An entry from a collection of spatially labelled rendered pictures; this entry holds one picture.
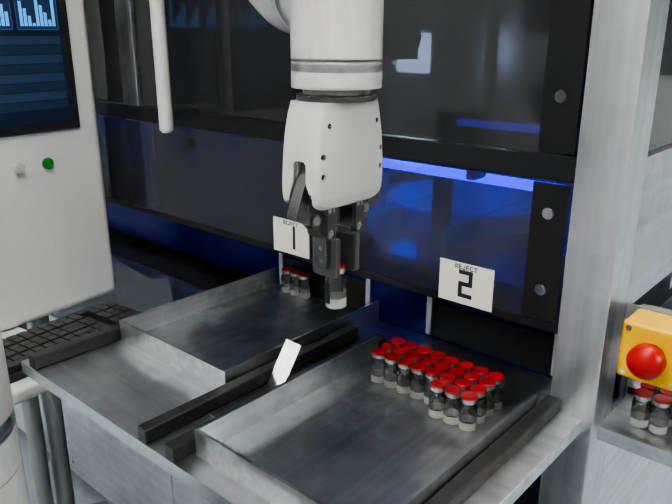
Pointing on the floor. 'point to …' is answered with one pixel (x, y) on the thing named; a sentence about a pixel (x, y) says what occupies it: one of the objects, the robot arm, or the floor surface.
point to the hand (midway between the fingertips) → (336, 252)
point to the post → (603, 231)
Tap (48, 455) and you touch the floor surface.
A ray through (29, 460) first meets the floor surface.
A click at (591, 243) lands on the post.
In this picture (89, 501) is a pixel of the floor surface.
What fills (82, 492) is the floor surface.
